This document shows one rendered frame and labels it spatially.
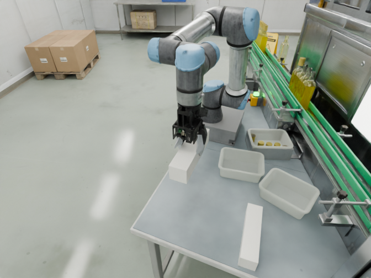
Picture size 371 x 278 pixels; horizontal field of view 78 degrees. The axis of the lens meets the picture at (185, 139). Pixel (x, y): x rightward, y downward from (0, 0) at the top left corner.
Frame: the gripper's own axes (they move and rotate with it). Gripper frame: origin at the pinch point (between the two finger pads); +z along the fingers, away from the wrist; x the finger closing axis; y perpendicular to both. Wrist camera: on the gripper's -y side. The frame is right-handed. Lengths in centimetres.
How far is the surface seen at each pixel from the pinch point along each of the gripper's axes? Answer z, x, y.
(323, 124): 15, 52, -62
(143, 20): 66, -322, -510
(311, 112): 18, 47, -77
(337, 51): -13, 51, -93
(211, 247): 34.4, 13.9, 13.8
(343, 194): 8, 52, -6
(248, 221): 28.4, 24.9, 1.3
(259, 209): 28.5, 28.4, -6.1
